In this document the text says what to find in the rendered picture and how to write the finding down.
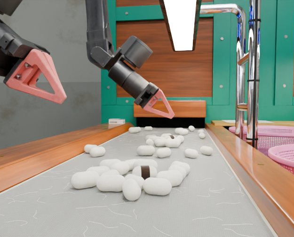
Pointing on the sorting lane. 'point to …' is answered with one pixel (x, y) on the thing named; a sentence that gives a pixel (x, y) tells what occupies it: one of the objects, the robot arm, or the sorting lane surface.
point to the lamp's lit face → (181, 22)
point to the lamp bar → (194, 24)
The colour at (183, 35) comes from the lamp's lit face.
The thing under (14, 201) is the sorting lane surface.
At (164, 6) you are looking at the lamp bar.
